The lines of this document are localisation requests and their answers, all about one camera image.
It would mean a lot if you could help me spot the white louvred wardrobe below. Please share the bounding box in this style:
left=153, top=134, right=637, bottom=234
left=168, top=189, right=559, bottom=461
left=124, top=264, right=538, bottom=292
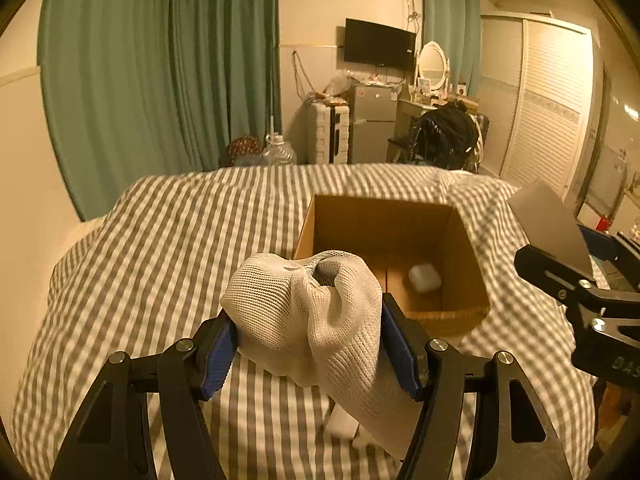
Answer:
left=480, top=12, right=609, bottom=202

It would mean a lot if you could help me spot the white oval mirror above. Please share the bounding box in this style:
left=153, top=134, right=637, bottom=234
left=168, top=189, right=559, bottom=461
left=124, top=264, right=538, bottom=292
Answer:
left=416, top=41, right=452, bottom=96

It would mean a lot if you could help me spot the brown cardboard box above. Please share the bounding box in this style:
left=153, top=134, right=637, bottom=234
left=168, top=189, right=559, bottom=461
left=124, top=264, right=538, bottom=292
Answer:
left=292, top=193, right=491, bottom=338

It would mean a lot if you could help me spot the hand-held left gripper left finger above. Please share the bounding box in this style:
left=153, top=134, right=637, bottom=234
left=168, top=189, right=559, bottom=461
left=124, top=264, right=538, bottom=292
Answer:
left=50, top=311, right=240, bottom=480

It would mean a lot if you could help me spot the clear water jug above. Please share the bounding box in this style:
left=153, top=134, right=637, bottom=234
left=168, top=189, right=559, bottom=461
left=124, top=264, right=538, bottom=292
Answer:
left=262, top=132, right=299, bottom=166

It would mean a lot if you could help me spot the white mesh sock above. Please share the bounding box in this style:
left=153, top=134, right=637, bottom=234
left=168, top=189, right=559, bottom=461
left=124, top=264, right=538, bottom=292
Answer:
left=220, top=249, right=426, bottom=461

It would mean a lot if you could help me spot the small white box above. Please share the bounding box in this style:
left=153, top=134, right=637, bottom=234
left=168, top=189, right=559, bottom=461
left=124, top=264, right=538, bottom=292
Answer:
left=325, top=405, right=362, bottom=442

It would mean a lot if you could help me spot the black bag on chair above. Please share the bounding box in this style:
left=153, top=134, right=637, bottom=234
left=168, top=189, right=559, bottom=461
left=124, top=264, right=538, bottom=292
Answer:
left=408, top=101, right=482, bottom=172

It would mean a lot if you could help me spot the white earbuds case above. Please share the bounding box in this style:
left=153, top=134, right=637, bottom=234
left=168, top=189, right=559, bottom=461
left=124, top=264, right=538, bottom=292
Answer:
left=408, top=262, right=444, bottom=294

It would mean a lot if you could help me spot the wide green curtain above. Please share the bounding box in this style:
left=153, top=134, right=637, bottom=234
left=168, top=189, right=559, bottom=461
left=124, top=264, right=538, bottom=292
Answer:
left=37, top=0, right=281, bottom=222

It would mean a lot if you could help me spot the narrow green curtain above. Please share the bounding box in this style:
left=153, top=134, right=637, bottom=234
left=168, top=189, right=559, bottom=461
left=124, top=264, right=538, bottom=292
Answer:
left=420, top=0, right=483, bottom=98

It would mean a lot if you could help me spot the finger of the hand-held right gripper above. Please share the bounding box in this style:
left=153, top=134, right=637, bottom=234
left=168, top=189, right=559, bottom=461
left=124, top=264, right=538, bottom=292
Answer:
left=579, top=226, right=640, bottom=292
left=514, top=244, right=614, bottom=307

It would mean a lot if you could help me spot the silver mini fridge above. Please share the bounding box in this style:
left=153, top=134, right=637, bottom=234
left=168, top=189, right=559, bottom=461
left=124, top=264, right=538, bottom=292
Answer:
left=348, top=84, right=399, bottom=165

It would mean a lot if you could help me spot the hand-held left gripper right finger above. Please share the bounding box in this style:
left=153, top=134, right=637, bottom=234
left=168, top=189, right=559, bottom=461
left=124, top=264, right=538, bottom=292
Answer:
left=382, top=294, right=574, bottom=480

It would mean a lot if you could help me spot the grey white checked blanket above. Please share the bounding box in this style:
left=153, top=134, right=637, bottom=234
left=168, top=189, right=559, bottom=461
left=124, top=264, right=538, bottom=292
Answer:
left=10, top=162, right=601, bottom=480

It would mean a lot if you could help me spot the beige dressing table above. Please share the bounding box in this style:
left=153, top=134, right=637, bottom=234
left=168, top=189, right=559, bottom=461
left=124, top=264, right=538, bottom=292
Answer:
left=387, top=94, right=481, bottom=162

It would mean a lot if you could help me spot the white suitcase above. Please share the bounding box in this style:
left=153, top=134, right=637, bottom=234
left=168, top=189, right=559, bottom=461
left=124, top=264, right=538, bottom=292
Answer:
left=306, top=102, right=354, bottom=165

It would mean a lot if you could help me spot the clear plastic bag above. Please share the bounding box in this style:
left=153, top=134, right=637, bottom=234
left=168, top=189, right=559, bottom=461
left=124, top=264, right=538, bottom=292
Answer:
left=324, top=71, right=352, bottom=100

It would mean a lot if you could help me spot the brown patterned bag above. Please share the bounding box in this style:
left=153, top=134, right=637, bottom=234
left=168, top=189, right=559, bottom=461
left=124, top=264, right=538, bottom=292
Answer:
left=225, top=136, right=264, bottom=169

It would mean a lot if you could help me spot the black wall television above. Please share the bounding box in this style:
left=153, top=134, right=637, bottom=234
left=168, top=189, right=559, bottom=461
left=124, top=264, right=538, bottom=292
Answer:
left=344, top=17, right=417, bottom=70

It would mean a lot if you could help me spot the grey flat panel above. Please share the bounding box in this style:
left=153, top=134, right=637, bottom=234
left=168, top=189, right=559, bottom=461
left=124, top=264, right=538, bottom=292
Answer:
left=506, top=177, right=597, bottom=282

